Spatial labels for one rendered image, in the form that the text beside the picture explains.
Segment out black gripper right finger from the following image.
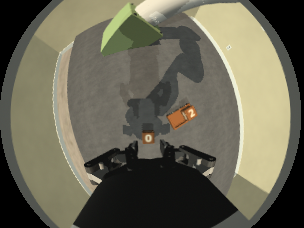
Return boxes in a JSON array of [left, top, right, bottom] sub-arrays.
[[160, 140, 216, 179]]

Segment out brown number cube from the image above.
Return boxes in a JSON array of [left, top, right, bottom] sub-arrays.
[[181, 105, 198, 121], [142, 130, 155, 144]]

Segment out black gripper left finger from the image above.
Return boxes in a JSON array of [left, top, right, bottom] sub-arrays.
[[84, 141, 142, 185]]

